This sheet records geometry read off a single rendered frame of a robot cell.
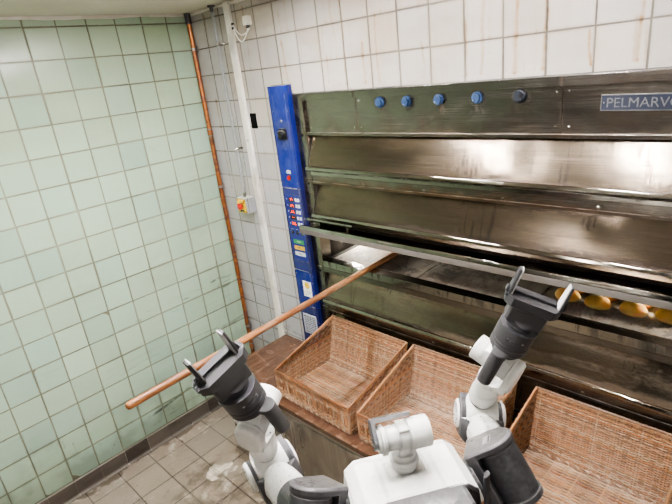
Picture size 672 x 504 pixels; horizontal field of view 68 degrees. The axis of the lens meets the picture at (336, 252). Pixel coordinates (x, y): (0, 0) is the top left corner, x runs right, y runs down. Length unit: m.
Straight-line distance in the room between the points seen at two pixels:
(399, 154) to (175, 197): 1.55
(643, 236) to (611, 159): 0.28
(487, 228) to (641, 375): 0.78
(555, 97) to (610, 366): 1.03
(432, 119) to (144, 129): 1.73
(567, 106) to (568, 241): 0.48
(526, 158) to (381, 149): 0.69
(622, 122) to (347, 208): 1.32
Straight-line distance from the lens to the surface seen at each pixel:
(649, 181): 1.90
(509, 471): 1.22
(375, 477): 1.16
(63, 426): 3.40
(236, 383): 1.06
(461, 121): 2.14
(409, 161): 2.28
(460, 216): 2.22
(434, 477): 1.16
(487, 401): 1.42
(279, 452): 1.38
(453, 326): 2.45
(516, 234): 2.11
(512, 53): 2.00
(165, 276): 3.35
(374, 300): 2.71
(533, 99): 2.00
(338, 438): 2.52
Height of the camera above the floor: 2.22
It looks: 20 degrees down
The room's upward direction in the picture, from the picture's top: 7 degrees counter-clockwise
